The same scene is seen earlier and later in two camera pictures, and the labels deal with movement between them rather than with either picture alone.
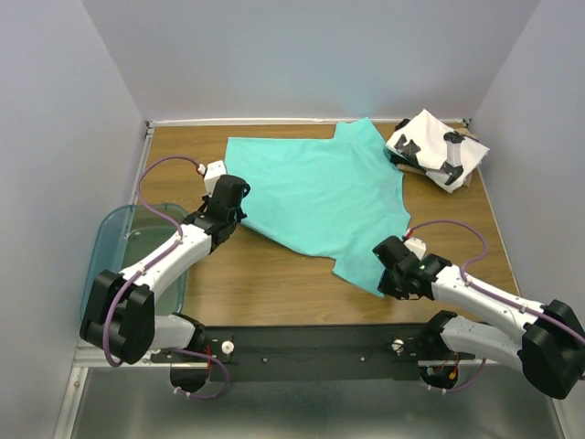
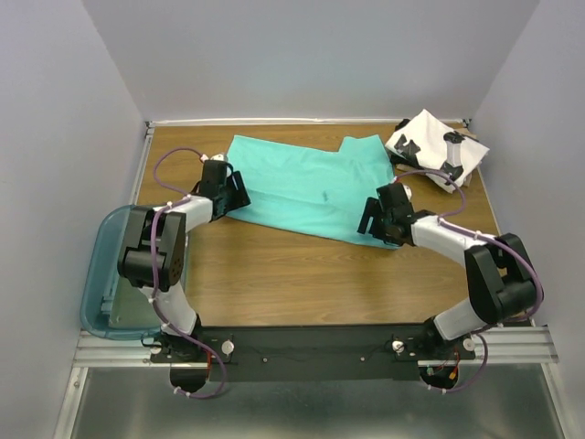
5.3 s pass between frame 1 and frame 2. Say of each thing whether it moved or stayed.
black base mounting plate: stayed
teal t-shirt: moved
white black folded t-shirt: stayed
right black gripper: moved
